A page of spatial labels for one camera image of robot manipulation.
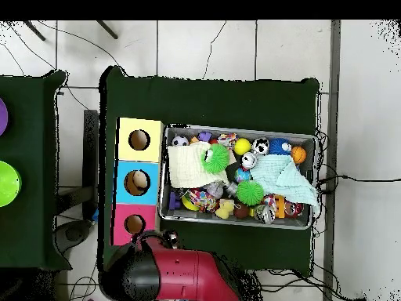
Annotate dark green table cloth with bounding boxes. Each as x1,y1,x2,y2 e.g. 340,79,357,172
98,65,320,273

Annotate yellow rubber duck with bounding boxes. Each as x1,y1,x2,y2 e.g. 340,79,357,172
214,199,236,219

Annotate blue puffer ball with eyes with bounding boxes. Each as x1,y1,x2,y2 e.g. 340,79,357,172
268,137,293,156

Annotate lime green bowl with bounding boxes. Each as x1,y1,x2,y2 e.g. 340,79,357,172
0,160,23,208

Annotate yellow foam ball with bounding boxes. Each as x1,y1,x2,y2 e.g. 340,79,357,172
233,137,252,156

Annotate green puffer ball, big eyes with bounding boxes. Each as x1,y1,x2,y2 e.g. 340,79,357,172
200,143,231,174

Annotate shallow silver mesh bin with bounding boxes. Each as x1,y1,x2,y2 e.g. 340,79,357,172
157,123,320,231

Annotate grey round floor object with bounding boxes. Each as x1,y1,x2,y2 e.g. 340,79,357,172
52,219,94,256

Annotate black cable on floor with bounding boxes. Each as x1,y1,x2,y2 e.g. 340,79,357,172
316,174,401,189

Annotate purple bowl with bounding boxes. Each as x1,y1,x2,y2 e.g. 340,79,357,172
0,97,9,136

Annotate wooden box with three holes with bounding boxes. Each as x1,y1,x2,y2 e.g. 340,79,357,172
110,117,164,247

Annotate orange basketball toy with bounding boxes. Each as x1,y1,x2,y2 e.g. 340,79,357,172
290,146,307,165

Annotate black stand leg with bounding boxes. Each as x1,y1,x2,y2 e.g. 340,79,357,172
23,20,47,42
96,20,119,40

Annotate mint green waffle cloth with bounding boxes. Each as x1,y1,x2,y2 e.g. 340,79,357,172
249,154,321,217

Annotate cream waffle cloth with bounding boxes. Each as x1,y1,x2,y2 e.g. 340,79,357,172
167,141,237,189

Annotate black upright panel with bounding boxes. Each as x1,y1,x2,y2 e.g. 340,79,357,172
81,109,100,220

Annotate side table with green cloth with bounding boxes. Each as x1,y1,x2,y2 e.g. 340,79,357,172
0,70,72,271

